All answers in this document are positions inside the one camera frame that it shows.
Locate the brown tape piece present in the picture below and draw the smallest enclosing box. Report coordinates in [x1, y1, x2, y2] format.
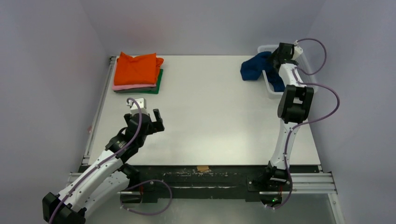
[197, 165, 210, 173]

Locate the navy blue t-shirt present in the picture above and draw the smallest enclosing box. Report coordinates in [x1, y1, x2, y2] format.
[240, 51, 285, 92]

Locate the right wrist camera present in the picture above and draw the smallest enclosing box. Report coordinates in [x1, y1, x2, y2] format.
[292, 42, 304, 61]

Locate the green folded t-shirt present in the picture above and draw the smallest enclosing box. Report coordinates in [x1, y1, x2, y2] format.
[155, 69, 163, 93]

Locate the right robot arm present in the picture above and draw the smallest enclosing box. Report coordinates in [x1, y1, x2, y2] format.
[249, 43, 314, 191]

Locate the pink folded t-shirt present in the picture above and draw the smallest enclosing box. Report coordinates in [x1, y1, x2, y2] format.
[112, 84, 156, 91]

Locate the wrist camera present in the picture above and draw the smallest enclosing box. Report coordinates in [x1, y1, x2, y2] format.
[127, 98, 147, 112]
[292, 42, 304, 61]

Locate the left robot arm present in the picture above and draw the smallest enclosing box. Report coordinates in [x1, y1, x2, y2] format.
[42, 107, 165, 224]

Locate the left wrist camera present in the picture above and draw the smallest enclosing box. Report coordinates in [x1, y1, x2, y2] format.
[127, 98, 147, 112]

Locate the orange folded t-shirt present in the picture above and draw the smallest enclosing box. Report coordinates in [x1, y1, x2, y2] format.
[114, 52, 164, 85]

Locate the white plastic basket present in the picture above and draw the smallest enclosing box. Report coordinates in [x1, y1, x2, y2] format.
[257, 44, 318, 99]

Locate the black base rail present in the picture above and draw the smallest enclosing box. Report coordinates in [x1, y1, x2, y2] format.
[118, 165, 319, 205]

